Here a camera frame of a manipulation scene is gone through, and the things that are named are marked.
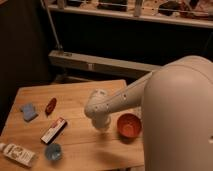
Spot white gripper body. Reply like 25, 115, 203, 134
92, 115, 111, 132

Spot red-brown ceramic bowl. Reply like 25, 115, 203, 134
117, 113, 142, 138

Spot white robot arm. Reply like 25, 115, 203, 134
84, 55, 213, 171

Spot red oblong object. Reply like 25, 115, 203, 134
45, 98, 57, 115

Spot small blue cup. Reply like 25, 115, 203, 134
45, 143, 62, 161

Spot blue sponge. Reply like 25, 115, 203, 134
20, 103, 38, 122

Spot grey metal pole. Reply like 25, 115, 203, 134
43, 0, 63, 51

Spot white plastic bottle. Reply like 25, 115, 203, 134
0, 143, 37, 167

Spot wooden shelf with clutter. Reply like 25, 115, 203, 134
40, 0, 213, 29

